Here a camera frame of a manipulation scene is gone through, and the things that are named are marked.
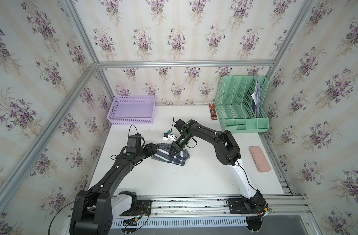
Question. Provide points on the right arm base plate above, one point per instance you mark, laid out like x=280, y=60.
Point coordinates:
x=246, y=206

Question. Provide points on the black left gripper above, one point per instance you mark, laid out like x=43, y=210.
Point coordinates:
x=153, y=150

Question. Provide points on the purple perforated plastic basket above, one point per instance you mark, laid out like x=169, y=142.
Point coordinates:
x=132, y=110

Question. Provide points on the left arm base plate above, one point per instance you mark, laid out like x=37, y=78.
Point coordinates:
x=142, y=207

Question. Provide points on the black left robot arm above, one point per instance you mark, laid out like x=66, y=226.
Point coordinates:
x=92, y=212

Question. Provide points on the aluminium rail frame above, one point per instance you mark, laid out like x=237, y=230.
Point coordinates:
x=207, y=211

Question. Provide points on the pink flat case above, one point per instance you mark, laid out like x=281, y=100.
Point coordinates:
x=259, y=159

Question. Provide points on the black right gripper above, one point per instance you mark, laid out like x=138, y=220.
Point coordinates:
x=175, y=148

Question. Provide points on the green plastic file organizer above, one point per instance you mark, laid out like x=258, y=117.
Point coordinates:
x=233, y=105

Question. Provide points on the white papers in organizer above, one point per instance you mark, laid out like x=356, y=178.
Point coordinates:
x=256, y=97

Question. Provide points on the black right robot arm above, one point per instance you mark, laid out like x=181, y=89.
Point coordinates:
x=228, y=153

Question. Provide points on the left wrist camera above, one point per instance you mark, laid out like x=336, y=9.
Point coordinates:
x=134, y=143

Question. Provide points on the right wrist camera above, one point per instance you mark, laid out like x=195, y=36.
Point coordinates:
x=182, y=126

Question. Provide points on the small brown box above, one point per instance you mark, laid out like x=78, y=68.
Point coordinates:
x=213, y=113

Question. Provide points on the grey plaid pillowcase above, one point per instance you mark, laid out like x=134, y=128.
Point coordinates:
x=163, y=155

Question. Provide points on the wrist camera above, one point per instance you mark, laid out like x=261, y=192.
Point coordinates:
x=182, y=126
x=134, y=143

